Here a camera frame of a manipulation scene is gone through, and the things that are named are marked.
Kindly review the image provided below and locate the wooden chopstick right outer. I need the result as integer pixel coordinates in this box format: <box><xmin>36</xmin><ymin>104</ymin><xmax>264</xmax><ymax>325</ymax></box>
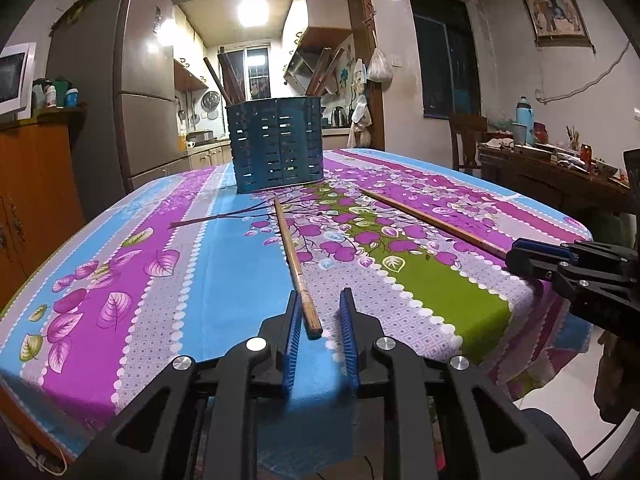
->
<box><xmin>359</xmin><ymin>188</ymin><xmax>506</xmax><ymax>260</ymax></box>

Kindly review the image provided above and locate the wooden chopstick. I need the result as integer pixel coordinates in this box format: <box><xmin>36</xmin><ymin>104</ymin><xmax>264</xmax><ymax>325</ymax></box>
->
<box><xmin>359</xmin><ymin>188</ymin><xmax>506</xmax><ymax>260</ymax></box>
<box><xmin>273</xmin><ymin>196</ymin><xmax>323</xmax><ymax>339</ymax></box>

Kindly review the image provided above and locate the wooden chopstick centre left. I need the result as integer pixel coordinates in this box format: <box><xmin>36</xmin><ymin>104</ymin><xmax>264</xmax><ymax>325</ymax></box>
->
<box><xmin>273</xmin><ymin>196</ymin><xmax>323</xmax><ymax>339</ymax></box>

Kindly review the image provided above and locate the dark wooden side table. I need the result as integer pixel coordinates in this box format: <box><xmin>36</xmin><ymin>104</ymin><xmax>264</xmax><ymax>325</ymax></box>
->
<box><xmin>477</xmin><ymin>144</ymin><xmax>637</xmax><ymax>226</ymax></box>

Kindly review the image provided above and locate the wooden chair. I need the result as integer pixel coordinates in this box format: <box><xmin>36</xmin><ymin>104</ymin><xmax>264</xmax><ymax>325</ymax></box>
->
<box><xmin>448</xmin><ymin>113</ymin><xmax>488</xmax><ymax>174</ymax></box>

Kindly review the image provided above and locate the blue thermos bottle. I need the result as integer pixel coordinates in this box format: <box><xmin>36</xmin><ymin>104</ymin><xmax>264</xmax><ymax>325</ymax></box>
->
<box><xmin>513</xmin><ymin>96</ymin><xmax>535</xmax><ymax>145</ymax></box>

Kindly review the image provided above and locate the floral purple tablecloth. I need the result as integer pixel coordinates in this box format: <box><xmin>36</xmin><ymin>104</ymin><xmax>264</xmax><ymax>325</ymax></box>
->
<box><xmin>1</xmin><ymin>150</ymin><xmax>591</xmax><ymax>460</ymax></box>

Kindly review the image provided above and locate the dark window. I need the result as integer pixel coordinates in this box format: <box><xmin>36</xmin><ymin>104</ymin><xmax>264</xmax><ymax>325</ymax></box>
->
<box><xmin>410</xmin><ymin>0</ymin><xmax>480</xmax><ymax>119</ymax></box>

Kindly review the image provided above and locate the teal perforated utensil holder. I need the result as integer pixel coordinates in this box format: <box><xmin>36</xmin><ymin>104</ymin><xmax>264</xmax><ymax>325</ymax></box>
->
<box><xmin>227</xmin><ymin>96</ymin><xmax>323</xmax><ymax>194</ymax></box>

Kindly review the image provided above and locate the white plastic bag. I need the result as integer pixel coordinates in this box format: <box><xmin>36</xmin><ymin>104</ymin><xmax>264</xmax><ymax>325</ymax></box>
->
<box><xmin>367</xmin><ymin>48</ymin><xmax>394</xmax><ymax>84</ymax></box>

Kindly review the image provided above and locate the framed elephant picture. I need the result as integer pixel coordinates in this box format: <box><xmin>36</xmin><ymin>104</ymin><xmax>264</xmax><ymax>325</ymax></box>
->
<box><xmin>522</xmin><ymin>0</ymin><xmax>592</xmax><ymax>48</ymax></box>

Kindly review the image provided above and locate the orange wooden cabinet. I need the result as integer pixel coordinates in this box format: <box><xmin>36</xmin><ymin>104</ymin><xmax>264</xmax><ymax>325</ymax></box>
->
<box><xmin>0</xmin><ymin>106</ymin><xmax>86</xmax><ymax>304</ymax></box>

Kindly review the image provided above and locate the chopstick in holder left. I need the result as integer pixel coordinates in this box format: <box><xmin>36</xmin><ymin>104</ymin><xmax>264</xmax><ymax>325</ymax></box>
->
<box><xmin>203</xmin><ymin>56</ymin><xmax>234</xmax><ymax>106</ymax></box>

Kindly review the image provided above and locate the grey refrigerator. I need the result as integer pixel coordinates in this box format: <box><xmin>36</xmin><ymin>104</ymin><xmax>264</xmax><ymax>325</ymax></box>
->
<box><xmin>46</xmin><ymin>0</ymin><xmax>189</xmax><ymax>219</ymax></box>

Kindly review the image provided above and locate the white microwave oven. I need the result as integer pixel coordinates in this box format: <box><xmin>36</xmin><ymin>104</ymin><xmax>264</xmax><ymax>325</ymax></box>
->
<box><xmin>0</xmin><ymin>42</ymin><xmax>37</xmax><ymax>119</ymax></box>

